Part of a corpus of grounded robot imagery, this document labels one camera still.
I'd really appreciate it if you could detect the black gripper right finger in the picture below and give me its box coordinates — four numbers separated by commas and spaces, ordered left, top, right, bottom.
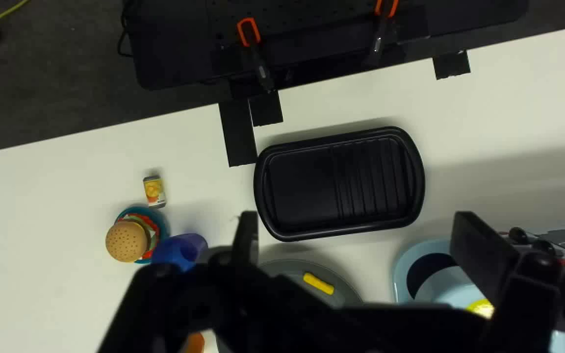
448, 209, 525, 309

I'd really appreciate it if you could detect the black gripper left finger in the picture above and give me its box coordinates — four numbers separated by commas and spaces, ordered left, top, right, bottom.
231, 209, 260, 264

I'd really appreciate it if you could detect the light blue toy coffee maker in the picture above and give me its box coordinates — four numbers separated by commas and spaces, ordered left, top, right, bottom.
389, 235, 565, 353

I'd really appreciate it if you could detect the grey round plate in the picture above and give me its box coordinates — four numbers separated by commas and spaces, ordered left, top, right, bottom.
256, 254, 364, 309

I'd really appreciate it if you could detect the blue plastic cup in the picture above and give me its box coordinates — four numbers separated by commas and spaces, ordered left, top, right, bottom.
148, 231, 209, 274

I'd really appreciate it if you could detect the yellow toy fry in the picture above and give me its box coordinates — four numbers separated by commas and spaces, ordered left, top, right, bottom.
299, 270, 336, 298

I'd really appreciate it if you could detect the small toy can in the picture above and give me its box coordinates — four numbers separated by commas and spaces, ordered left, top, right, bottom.
140, 170, 168, 209

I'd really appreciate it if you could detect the black ribbed tray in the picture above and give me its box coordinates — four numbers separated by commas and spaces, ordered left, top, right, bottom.
252, 123, 427, 243

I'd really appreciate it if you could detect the orange plastic cup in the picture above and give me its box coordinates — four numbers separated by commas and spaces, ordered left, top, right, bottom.
181, 329, 213, 353

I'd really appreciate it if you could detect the toy burger on plate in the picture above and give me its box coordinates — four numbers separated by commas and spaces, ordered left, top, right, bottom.
113, 202, 172, 266

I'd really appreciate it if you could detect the toy hamburger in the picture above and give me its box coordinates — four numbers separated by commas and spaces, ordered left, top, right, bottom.
103, 215, 160, 264

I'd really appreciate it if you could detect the large black table bracket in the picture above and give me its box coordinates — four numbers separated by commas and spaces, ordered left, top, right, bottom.
217, 76, 285, 168

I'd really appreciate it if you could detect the black clamp orange handle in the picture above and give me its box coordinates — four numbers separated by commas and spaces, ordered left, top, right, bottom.
362, 0, 403, 64
231, 13, 278, 94

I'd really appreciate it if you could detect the small black table bracket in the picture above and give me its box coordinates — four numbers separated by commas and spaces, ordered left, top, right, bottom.
431, 49, 472, 82

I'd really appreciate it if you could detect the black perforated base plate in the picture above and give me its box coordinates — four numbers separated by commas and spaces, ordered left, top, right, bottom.
119, 0, 531, 92

